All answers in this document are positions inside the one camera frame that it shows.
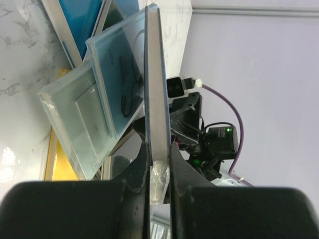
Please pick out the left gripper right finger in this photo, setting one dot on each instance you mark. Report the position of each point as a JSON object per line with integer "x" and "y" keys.
{"x": 201, "y": 210}

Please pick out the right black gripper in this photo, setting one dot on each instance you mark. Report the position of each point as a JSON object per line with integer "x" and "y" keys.
{"x": 185, "y": 114}

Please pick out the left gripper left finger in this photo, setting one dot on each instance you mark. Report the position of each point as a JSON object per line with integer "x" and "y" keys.
{"x": 111, "y": 209}

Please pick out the dark blue Wuthering Heights book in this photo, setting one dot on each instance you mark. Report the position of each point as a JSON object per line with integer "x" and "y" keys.
{"x": 156, "y": 99}

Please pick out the light blue cat book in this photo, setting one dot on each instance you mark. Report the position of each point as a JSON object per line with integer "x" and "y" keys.
{"x": 117, "y": 58}

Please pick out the pale green book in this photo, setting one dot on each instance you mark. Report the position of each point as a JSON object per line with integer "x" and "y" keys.
{"x": 73, "y": 106}

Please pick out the dark green book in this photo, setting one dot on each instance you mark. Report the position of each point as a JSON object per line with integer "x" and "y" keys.
{"x": 108, "y": 15}

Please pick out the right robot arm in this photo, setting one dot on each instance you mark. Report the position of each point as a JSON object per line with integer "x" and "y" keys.
{"x": 207, "y": 145}

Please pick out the black book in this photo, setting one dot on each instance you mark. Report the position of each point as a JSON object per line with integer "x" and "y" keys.
{"x": 131, "y": 151}

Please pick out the yellow book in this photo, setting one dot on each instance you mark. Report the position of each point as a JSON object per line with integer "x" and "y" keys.
{"x": 57, "y": 166}

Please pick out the bright blue book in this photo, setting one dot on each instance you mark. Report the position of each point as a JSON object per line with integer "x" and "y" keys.
{"x": 73, "y": 22}

